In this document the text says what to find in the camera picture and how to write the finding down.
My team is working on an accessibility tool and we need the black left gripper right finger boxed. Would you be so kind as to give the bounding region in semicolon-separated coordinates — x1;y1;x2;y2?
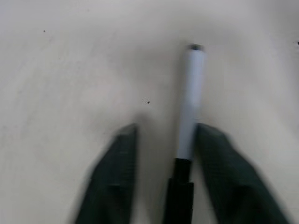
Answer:
195;123;292;224

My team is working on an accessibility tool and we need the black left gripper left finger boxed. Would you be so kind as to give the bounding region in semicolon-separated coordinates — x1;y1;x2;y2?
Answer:
71;123;138;224

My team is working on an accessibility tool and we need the white marker with black cap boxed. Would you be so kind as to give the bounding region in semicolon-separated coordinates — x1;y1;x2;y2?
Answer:
161;43;206;224

